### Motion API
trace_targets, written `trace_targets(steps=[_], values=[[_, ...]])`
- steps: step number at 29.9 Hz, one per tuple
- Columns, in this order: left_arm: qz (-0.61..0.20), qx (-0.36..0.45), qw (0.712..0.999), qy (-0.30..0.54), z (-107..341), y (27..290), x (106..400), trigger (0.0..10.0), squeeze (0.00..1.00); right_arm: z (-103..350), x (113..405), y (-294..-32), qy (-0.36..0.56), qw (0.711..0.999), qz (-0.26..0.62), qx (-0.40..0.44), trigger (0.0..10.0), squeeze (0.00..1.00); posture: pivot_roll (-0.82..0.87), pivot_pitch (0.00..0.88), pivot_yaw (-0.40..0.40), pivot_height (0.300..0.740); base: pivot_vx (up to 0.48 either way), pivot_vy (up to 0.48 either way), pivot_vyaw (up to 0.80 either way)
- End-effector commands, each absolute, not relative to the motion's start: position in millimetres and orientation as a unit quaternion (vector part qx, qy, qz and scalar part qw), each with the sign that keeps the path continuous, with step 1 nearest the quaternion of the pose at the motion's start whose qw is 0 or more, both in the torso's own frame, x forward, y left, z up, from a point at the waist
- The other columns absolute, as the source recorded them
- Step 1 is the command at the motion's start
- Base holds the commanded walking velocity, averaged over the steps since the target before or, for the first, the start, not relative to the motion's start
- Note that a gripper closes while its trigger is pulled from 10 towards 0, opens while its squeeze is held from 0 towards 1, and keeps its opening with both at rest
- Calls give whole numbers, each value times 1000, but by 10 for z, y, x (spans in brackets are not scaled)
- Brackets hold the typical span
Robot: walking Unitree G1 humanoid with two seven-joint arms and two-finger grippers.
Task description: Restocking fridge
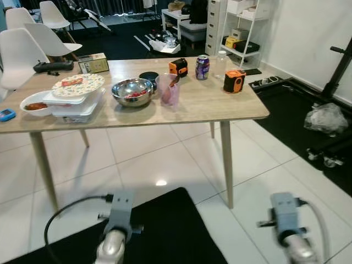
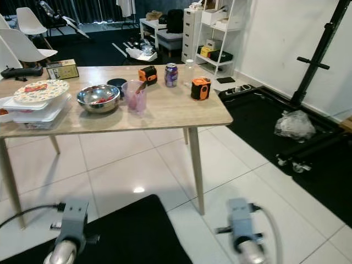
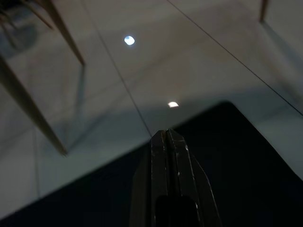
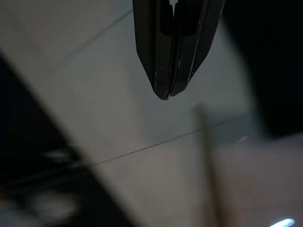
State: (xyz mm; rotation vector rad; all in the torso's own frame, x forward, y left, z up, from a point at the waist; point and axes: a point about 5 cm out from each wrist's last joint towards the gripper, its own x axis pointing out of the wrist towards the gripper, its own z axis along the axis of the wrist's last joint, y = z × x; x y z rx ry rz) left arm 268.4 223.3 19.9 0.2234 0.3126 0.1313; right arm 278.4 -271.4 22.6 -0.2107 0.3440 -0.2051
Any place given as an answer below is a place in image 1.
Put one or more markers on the pink clear measuring cup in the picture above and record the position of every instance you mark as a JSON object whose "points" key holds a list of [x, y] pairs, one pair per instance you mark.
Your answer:
{"points": [[175, 98]]}

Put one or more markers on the orange carrot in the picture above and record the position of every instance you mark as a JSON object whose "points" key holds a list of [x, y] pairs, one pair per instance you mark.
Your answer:
{"points": [[167, 92]]}

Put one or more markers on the black floor mat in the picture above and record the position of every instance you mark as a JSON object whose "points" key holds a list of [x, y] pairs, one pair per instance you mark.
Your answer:
{"points": [[291, 126], [165, 231]]}

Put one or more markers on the crumpled clear plastic bag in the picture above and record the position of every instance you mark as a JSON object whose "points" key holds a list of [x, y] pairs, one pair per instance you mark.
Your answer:
{"points": [[327, 118]]}

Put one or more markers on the steel mixing bowl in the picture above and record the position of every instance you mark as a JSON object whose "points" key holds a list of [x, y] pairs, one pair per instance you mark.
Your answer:
{"points": [[129, 102]]}

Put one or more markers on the clear plastic food container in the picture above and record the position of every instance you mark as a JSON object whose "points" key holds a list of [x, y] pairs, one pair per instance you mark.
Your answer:
{"points": [[77, 117]]}

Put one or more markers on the red food pieces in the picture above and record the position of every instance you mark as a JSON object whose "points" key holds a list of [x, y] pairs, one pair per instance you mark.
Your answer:
{"points": [[135, 94]]}

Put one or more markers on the light wooden table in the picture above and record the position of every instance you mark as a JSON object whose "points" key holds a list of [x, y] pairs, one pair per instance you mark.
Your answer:
{"points": [[192, 104]]}

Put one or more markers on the black power strip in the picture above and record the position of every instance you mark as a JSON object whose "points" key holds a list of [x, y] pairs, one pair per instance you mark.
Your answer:
{"points": [[267, 83]]}

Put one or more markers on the white plastic food container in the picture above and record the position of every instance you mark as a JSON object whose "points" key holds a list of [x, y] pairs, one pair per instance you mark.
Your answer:
{"points": [[71, 103]]}

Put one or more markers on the orange black tape measure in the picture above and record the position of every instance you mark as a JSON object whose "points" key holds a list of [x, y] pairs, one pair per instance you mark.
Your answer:
{"points": [[178, 67], [235, 81]]}

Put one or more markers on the floral round plate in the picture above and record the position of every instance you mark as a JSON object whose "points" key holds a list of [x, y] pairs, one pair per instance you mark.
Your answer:
{"points": [[88, 88]]}

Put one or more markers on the black round lid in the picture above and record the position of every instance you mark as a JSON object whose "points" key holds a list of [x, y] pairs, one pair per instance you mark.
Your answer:
{"points": [[148, 76]]}

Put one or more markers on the black phone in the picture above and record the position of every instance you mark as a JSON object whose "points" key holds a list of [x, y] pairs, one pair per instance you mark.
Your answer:
{"points": [[253, 71]]}

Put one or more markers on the white bowl with red sauce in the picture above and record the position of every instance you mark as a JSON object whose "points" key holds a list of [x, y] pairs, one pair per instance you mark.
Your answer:
{"points": [[36, 104]]}

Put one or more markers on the red snack packet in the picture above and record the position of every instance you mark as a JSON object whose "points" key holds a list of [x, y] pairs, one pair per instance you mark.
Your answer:
{"points": [[71, 82]]}

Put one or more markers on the black wheeled stand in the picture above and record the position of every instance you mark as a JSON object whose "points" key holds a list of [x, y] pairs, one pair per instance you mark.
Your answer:
{"points": [[334, 77]]}

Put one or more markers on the clear plastic bottle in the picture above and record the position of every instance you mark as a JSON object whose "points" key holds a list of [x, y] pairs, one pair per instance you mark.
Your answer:
{"points": [[221, 65]]}

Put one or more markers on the purple drink can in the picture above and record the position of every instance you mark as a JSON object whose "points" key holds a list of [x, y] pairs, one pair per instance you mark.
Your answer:
{"points": [[202, 69]]}

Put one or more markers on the printed tea box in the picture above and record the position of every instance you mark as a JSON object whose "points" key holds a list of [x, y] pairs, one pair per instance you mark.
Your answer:
{"points": [[93, 64]]}

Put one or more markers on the white shelf rack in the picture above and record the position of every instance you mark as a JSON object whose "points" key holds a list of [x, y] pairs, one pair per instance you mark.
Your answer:
{"points": [[234, 53]]}

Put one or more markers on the small blue device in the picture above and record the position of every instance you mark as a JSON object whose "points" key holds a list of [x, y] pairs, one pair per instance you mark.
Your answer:
{"points": [[6, 114]]}

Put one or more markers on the black case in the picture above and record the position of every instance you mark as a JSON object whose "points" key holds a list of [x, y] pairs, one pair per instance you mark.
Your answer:
{"points": [[248, 48]]}

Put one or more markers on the black handheld controller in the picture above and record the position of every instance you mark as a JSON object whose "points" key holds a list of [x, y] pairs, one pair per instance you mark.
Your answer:
{"points": [[52, 66]]}

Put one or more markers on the white floor appliance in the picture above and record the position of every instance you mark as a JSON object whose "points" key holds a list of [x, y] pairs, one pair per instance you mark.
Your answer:
{"points": [[164, 47]]}

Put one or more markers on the small yellow box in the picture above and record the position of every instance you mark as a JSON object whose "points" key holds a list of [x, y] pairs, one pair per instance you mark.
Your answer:
{"points": [[231, 42]]}

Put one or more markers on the white drawer cabinet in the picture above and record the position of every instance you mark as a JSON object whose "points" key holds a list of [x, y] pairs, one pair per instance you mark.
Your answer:
{"points": [[215, 25]]}

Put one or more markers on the grey ottoman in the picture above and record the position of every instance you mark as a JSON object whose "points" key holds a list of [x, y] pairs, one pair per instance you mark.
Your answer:
{"points": [[192, 30]]}

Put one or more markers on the white shell chair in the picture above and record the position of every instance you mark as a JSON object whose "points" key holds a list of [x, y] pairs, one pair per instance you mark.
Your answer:
{"points": [[52, 14], [14, 55], [44, 38], [19, 17]]}

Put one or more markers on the white side table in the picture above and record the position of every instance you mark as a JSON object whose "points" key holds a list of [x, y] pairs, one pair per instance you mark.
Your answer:
{"points": [[175, 15]]}

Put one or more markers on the black bag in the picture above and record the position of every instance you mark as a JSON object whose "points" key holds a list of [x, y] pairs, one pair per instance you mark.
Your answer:
{"points": [[199, 11]]}

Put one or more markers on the tan hat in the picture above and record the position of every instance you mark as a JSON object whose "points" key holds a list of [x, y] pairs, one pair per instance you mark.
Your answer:
{"points": [[176, 6]]}

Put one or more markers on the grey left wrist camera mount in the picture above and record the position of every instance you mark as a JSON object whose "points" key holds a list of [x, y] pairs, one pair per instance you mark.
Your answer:
{"points": [[121, 212]]}

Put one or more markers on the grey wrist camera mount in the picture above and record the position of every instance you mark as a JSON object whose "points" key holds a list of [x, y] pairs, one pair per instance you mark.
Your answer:
{"points": [[121, 212], [287, 212]]}

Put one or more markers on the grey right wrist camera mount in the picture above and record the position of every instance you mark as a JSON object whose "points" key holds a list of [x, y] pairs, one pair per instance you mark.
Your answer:
{"points": [[287, 212]]}

